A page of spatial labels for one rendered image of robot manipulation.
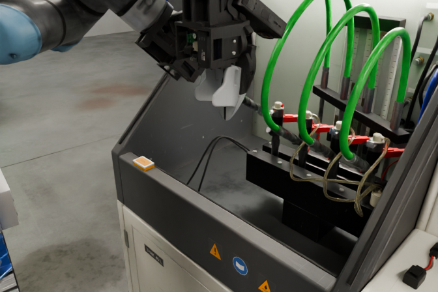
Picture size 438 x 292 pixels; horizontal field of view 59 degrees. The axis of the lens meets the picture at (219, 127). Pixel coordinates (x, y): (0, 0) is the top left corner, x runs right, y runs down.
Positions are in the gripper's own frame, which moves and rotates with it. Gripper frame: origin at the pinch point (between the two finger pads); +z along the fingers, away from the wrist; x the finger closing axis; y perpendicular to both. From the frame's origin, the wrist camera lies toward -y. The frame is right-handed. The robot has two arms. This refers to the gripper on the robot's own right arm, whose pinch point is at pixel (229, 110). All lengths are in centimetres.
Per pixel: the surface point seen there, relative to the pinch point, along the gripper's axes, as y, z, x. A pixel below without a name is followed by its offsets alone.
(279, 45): -16.5, -6.8, -3.5
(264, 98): -13.0, 2.3, -3.6
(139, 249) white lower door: -3, 54, -38
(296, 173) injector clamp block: -24.6, 23.2, -2.5
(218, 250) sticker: -3.0, 33.5, -5.5
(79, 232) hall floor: -25, 121, -138
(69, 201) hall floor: -34, 121, -170
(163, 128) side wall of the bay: -18, 23, -43
